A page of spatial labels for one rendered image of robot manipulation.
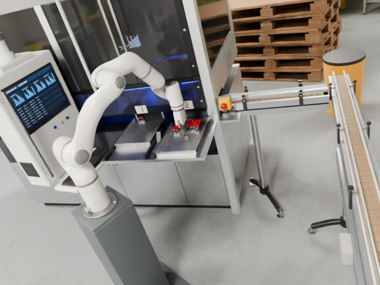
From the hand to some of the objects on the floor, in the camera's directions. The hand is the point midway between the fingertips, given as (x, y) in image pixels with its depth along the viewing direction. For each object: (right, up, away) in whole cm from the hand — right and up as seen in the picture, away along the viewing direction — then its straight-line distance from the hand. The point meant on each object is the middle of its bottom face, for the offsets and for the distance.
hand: (184, 129), depth 206 cm
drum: (+168, +26, +144) cm, 223 cm away
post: (+42, -64, +60) cm, 97 cm away
